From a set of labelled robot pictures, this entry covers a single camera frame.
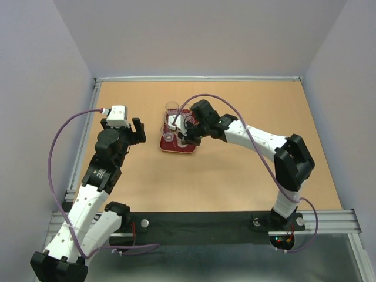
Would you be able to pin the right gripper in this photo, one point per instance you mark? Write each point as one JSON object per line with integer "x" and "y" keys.
{"x": 188, "y": 138}

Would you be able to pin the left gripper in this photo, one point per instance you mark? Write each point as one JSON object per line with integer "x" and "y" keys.
{"x": 139, "y": 136}

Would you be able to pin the clear glass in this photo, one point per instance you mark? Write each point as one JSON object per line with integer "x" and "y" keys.
{"x": 169, "y": 119}
{"x": 181, "y": 140}
{"x": 187, "y": 116}
{"x": 167, "y": 134}
{"x": 172, "y": 108}

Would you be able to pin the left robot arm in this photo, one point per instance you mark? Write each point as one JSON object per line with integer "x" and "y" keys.
{"x": 67, "y": 256}

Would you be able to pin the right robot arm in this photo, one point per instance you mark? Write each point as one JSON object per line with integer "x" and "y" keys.
{"x": 293, "y": 163}

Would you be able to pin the red lacquer tray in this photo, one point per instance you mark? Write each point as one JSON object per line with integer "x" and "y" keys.
{"x": 173, "y": 147}

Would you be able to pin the black base mat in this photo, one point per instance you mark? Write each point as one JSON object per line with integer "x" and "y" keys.
{"x": 203, "y": 228}

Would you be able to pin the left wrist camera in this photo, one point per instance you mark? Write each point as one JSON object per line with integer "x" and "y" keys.
{"x": 116, "y": 116}

